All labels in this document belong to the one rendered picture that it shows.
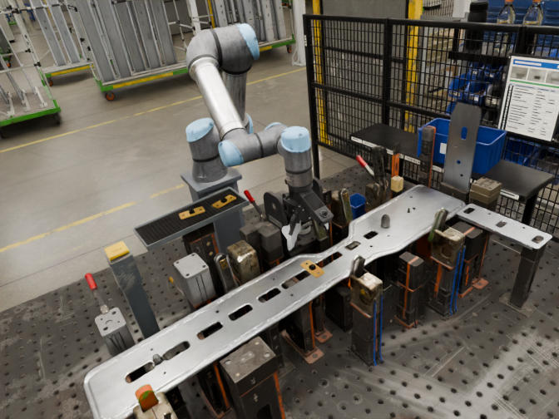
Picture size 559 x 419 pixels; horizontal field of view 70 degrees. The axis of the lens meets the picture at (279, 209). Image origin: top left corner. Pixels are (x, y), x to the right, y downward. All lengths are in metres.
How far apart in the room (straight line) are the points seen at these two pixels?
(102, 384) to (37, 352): 0.70
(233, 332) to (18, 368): 0.93
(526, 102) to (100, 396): 1.72
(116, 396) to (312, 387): 0.59
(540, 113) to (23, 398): 2.11
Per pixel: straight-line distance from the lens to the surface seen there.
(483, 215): 1.60
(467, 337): 1.58
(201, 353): 1.14
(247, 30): 1.39
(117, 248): 1.33
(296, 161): 1.07
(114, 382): 1.18
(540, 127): 1.84
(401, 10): 3.42
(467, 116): 1.63
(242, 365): 1.06
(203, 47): 1.33
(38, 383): 1.74
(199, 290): 1.25
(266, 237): 1.34
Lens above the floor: 1.86
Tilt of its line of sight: 32 degrees down
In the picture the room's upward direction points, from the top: 8 degrees counter-clockwise
